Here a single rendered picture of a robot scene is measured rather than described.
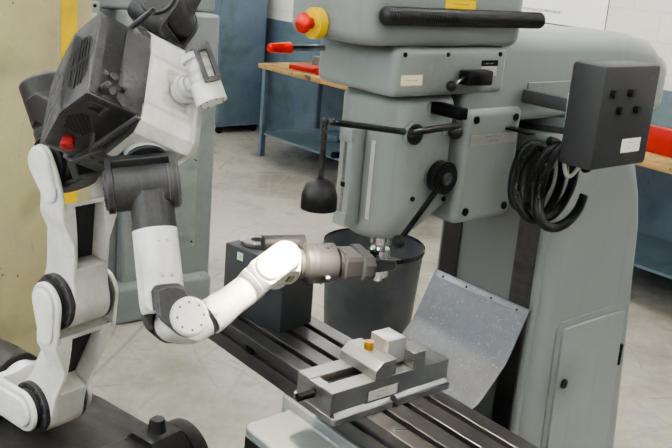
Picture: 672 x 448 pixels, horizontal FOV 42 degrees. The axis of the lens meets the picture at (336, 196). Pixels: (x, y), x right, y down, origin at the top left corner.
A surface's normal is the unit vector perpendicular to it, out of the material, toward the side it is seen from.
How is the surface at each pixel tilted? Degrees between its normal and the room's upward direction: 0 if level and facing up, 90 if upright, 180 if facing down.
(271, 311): 90
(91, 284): 81
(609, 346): 89
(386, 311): 94
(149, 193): 61
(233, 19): 90
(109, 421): 0
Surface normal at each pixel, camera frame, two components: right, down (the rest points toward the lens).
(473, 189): 0.63, 0.25
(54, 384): -0.62, 0.16
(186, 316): 0.49, -0.25
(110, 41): 0.70, -0.32
